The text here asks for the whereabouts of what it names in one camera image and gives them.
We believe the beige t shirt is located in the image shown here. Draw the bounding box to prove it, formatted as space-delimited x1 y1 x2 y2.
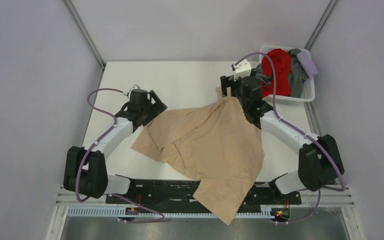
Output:
131 88 265 225

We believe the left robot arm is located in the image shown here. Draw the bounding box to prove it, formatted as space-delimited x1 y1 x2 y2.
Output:
63 88 167 204

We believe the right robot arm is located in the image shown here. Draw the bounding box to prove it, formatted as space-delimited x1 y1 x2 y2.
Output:
220 76 345 204

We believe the red t shirt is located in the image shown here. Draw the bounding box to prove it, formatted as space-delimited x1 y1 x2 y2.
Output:
261 48 292 97

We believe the grey t shirt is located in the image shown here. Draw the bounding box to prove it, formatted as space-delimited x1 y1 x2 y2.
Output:
255 48 309 98

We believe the white plastic laundry basket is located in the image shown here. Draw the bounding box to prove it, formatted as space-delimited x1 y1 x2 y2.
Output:
259 44 315 105

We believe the lilac t shirt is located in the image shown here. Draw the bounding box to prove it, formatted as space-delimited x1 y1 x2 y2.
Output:
296 51 318 78

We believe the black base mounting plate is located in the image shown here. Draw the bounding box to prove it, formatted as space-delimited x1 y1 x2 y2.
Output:
123 179 302 214

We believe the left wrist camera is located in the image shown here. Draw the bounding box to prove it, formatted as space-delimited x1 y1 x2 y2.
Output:
122 84 141 97

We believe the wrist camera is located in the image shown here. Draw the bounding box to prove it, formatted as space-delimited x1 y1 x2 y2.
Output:
122 84 141 97
232 59 252 82

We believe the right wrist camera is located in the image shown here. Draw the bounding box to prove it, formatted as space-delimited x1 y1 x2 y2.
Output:
232 59 252 82

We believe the left corner wall profile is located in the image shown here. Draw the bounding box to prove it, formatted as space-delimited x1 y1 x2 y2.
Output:
63 0 106 71

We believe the corner wall profile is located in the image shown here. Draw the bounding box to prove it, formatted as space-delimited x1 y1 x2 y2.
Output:
63 0 106 71
304 0 339 51

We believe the right corner wall profile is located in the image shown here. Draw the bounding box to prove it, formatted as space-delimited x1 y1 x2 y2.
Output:
304 0 339 51

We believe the white slotted cable duct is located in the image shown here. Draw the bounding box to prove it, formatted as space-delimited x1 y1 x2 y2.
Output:
67 206 282 220

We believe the aluminium frame rail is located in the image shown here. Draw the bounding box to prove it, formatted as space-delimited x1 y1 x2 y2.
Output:
54 184 355 209

